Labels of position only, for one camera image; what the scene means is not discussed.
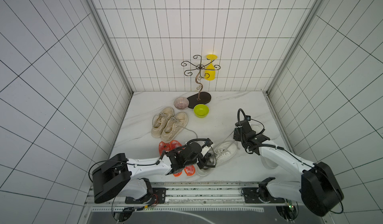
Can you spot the red insole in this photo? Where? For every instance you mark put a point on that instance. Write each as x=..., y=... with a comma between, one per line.
x=168, y=146
x=190, y=170

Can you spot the ornate metal cup stand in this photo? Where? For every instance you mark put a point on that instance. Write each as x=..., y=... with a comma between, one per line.
x=202, y=97

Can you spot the white sneaker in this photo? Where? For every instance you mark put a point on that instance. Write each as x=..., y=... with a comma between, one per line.
x=219, y=155
x=269, y=164

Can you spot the aluminium mounting rail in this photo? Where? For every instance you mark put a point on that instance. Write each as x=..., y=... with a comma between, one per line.
x=209, y=194

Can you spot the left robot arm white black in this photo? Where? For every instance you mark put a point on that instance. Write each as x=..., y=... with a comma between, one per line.
x=120, y=176

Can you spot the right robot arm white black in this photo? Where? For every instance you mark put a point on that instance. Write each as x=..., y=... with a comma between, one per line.
x=314, y=184

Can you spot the yellow plastic goblet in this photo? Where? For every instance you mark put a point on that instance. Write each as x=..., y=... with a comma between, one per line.
x=210, y=69

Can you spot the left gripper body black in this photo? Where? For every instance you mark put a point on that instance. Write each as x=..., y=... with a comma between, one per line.
x=200, y=162

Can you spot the beige lace sneaker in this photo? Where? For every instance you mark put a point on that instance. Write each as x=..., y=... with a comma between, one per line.
x=160, y=121
x=174, y=127

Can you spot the pink glass bowl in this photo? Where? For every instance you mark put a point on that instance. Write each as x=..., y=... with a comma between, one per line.
x=181, y=103

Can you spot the green plastic bowl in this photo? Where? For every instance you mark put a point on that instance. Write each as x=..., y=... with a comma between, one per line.
x=201, y=110

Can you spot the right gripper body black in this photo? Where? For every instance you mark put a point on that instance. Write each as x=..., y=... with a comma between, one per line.
x=242, y=131

